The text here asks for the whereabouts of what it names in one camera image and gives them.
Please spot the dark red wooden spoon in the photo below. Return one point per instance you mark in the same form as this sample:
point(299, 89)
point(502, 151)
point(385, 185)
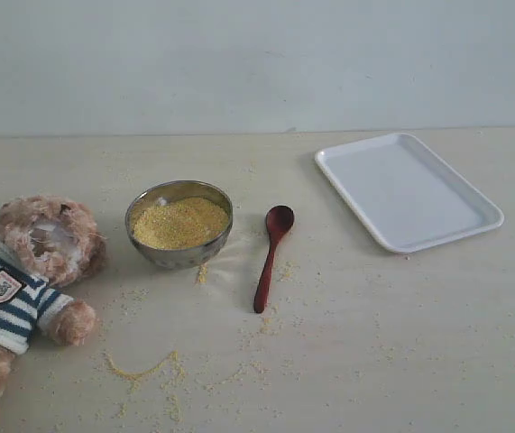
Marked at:
point(278, 222)

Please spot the tan teddy bear striped sweater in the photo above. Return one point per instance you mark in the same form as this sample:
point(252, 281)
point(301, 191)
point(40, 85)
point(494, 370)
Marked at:
point(46, 243)

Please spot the steel bowl of millet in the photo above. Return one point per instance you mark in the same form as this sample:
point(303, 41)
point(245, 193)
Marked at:
point(179, 224)

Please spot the white rectangular plastic tray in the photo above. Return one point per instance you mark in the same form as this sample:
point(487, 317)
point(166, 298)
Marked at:
point(405, 195)

